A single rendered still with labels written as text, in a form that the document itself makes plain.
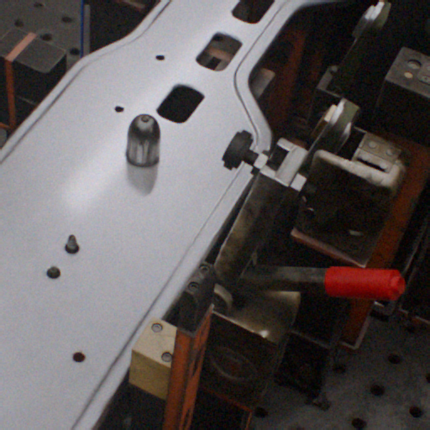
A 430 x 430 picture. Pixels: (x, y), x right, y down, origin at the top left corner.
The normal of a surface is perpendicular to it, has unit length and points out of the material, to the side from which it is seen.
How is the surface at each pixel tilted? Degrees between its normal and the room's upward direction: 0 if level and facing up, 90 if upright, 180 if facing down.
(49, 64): 0
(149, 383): 90
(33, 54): 0
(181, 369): 90
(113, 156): 0
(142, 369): 90
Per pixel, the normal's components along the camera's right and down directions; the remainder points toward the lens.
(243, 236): -0.44, 0.68
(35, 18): 0.11, -0.61
